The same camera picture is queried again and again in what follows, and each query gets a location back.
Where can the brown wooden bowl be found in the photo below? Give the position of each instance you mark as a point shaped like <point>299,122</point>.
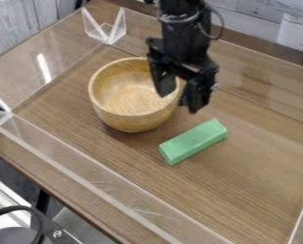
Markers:
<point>124,99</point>

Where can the clear acrylic enclosure wall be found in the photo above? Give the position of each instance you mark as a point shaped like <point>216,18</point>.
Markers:
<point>232,194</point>

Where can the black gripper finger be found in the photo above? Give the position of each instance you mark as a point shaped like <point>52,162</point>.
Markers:
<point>196,91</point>
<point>162,79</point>

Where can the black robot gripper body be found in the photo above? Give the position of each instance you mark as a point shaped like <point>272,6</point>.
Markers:
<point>177,66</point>

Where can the grey metal bracket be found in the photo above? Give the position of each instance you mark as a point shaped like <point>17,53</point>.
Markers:
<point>49,230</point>

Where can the black table leg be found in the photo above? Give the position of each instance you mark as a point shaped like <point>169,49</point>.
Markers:
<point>42,201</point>

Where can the green rectangular block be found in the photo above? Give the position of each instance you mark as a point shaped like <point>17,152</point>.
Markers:
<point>192,141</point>

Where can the white cylindrical container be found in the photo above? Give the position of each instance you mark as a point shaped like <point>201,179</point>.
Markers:
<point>289,35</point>

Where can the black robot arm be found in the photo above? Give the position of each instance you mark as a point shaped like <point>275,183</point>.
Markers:
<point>177,54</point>

